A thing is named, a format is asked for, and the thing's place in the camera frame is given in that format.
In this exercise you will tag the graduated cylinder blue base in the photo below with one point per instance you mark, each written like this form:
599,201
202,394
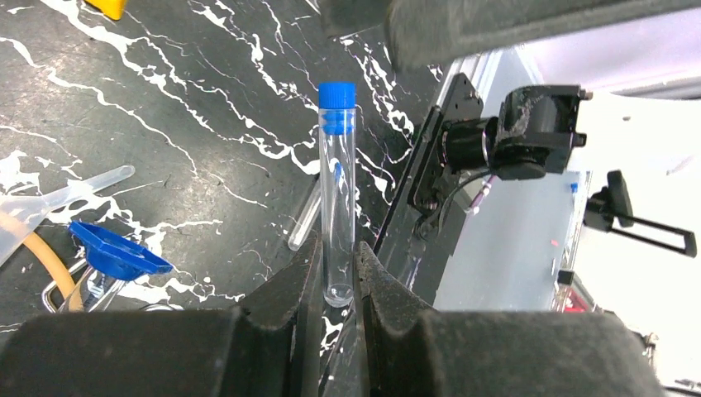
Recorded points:
112,262

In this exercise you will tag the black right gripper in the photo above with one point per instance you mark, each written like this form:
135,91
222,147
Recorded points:
425,32

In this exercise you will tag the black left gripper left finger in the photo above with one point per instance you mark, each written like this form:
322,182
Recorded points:
268,344

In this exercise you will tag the blue capped test tube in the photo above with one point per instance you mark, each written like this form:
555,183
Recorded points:
336,138

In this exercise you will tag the clear plastic funnel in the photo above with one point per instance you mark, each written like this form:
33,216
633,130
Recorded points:
21,215

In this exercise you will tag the black phone holder clamp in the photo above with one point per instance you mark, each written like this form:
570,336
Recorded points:
612,202

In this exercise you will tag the metal crucible tongs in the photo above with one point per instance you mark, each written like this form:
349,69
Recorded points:
81,288

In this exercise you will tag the yellow test tube rack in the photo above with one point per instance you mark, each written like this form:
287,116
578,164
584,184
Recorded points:
113,9

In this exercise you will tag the tan rubber tube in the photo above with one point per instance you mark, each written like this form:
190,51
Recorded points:
49,257

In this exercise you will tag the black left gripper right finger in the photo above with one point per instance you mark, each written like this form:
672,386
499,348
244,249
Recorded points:
412,349

